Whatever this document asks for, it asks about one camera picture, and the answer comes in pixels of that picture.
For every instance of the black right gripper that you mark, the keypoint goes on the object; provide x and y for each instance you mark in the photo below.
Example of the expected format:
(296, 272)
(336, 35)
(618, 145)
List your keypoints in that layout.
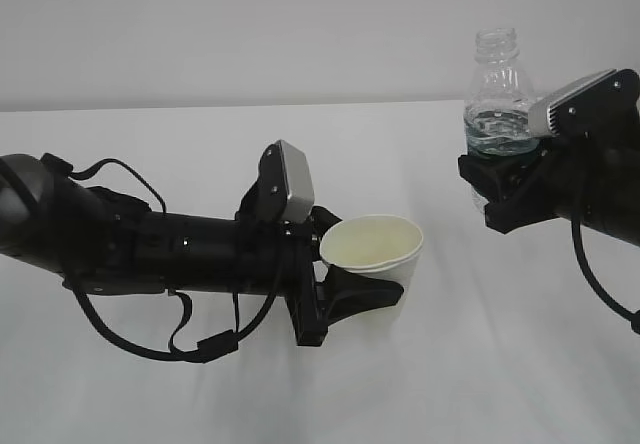
(598, 175)

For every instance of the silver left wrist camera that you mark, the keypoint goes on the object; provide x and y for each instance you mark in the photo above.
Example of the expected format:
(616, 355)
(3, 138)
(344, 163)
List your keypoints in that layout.
(285, 187)

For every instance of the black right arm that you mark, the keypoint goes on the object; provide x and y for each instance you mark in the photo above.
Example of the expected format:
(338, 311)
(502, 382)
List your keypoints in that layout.
(599, 170)

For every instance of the white paper cup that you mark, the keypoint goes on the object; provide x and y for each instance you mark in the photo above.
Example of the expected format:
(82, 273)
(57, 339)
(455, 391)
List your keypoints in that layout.
(375, 246)

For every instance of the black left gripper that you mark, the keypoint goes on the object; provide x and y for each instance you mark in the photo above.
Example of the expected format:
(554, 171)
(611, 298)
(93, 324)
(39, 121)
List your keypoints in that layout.
(312, 306)

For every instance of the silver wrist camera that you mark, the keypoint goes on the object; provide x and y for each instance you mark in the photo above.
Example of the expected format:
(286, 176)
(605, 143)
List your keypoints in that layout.
(584, 104)
(285, 187)

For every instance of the clear green-label water bottle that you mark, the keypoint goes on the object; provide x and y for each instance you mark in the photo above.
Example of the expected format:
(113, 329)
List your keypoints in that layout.
(500, 95)

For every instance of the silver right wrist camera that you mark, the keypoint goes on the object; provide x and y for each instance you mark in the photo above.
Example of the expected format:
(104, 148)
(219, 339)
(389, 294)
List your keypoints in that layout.
(584, 104)

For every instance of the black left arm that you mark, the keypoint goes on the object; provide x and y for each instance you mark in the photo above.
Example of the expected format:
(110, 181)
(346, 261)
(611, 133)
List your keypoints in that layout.
(101, 242)

